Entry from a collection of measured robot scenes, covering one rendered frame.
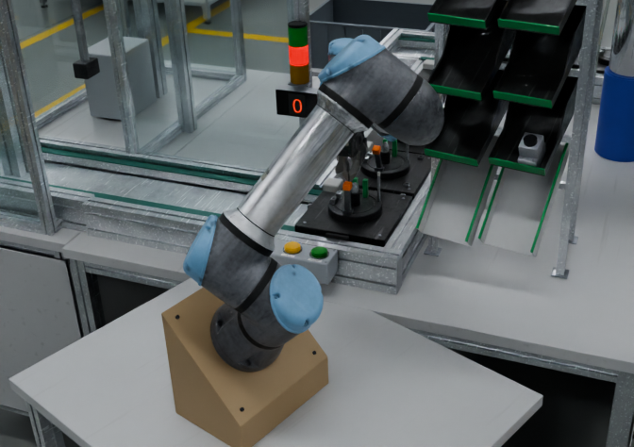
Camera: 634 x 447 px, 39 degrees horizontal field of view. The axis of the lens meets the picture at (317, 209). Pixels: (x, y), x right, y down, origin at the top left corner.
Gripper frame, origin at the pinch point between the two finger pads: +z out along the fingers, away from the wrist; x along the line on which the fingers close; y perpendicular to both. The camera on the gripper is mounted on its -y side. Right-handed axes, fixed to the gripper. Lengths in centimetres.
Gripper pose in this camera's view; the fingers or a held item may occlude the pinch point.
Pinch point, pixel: (350, 174)
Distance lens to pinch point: 221.5
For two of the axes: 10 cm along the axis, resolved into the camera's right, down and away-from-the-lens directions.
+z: 0.4, 8.7, 4.9
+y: -3.7, 4.6, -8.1
